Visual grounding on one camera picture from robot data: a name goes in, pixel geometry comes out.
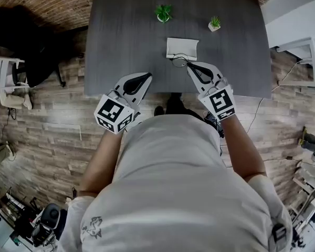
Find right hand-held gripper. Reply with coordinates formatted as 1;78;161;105
186;61;236;122

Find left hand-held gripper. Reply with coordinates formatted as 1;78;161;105
93;72;153;135

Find thin wire eyeglasses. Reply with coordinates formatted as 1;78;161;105
169;52;194;68

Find white cloth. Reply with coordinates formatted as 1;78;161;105
165;37;200;60

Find person's right forearm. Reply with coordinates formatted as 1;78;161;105
220;114;268;183

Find person's left forearm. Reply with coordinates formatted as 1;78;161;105
79;130;124;198

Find person's right leg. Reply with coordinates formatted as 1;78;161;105
165;92;203;120

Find dark grey wooden table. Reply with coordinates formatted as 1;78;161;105
83;0;273;101

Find spiky plant angular white pot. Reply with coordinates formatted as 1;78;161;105
208;16;222;33

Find leafy plant round white pot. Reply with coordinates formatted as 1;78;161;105
154;4;173;24

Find person's white t-shirt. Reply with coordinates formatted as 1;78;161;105
57;114;293;252

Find black office chair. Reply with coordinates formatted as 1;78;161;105
0;5;85;88

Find white chair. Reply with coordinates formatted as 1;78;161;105
0;56;29;91

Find white floor cable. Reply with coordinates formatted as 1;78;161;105
248;59;305;132

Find black floor cable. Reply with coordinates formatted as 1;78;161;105
262;155;302;163

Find white metal frame rack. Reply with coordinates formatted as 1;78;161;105
288;161;315;236

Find black shoulder strap buckle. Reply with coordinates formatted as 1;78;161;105
271;223;288;246

